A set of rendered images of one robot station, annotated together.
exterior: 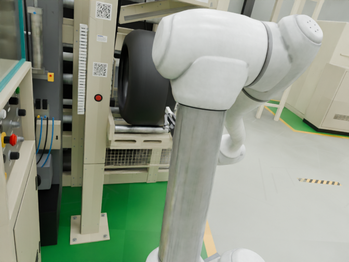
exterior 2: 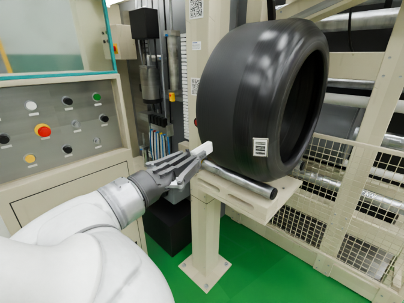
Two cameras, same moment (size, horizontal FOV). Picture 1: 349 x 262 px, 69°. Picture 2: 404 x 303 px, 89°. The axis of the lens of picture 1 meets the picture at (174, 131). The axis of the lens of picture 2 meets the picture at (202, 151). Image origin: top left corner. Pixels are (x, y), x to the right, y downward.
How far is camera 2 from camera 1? 110 cm
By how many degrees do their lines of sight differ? 60
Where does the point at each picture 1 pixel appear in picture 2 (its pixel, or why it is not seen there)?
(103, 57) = (199, 70)
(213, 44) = not seen: outside the picture
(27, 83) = (117, 94)
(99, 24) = (193, 26)
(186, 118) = not seen: outside the picture
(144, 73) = (203, 83)
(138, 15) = (303, 13)
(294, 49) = not seen: outside the picture
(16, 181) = (58, 171)
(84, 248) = (182, 281)
